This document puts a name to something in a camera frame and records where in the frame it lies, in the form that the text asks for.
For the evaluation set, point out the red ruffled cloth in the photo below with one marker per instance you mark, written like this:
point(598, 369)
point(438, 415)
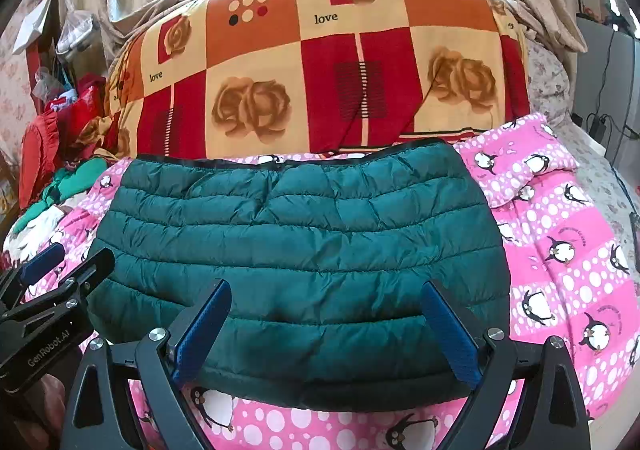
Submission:
point(40, 155)

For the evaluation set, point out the pink penguin quilt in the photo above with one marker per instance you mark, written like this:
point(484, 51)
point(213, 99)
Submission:
point(550, 240)

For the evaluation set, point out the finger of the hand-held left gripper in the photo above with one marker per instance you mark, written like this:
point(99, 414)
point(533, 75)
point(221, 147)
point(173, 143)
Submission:
point(42, 261)
point(85, 275)

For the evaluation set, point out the green cloth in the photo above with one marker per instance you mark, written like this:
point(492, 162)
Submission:
point(75, 180)

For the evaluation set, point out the floral bedsheet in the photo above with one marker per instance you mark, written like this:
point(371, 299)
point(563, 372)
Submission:
point(555, 75)

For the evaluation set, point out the green puffer jacket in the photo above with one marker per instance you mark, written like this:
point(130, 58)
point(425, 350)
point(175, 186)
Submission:
point(300, 250)

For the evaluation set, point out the white cloth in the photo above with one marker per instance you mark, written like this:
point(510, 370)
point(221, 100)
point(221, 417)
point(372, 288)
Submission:
point(35, 230)

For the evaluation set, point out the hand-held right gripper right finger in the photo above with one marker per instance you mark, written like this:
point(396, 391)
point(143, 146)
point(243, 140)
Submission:
point(450, 330)

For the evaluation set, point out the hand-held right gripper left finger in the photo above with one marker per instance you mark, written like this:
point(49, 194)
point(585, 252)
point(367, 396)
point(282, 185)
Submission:
point(200, 330)

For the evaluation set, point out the clear plastic bag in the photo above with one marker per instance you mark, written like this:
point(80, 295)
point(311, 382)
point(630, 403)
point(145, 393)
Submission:
point(77, 30)

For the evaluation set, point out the person's left hand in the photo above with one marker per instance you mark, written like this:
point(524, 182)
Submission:
point(47, 402)

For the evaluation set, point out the rose printed blanket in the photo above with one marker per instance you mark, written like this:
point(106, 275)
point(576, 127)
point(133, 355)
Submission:
point(300, 80)

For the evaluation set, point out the black power adapter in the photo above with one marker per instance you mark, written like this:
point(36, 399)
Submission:
point(597, 127)

